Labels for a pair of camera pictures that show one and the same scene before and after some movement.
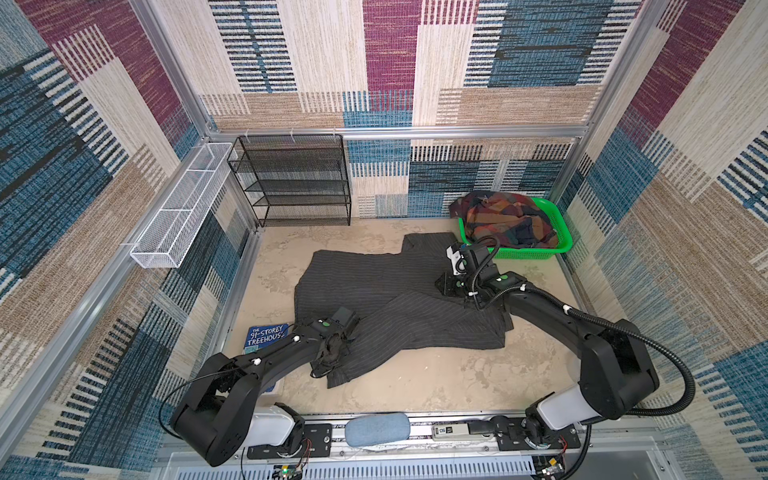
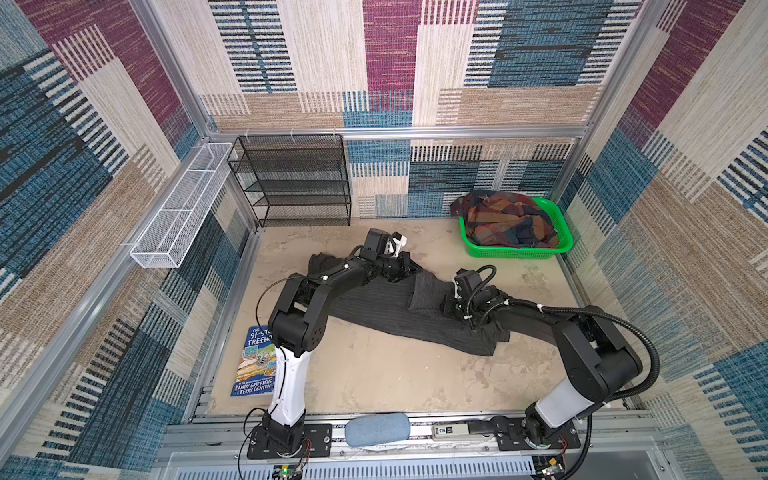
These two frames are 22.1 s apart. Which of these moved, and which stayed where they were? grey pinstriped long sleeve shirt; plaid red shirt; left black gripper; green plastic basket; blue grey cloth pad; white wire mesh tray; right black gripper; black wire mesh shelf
Moved: left black gripper; grey pinstriped long sleeve shirt; right black gripper
Stayed: white wire mesh tray; plaid red shirt; green plastic basket; black wire mesh shelf; blue grey cloth pad
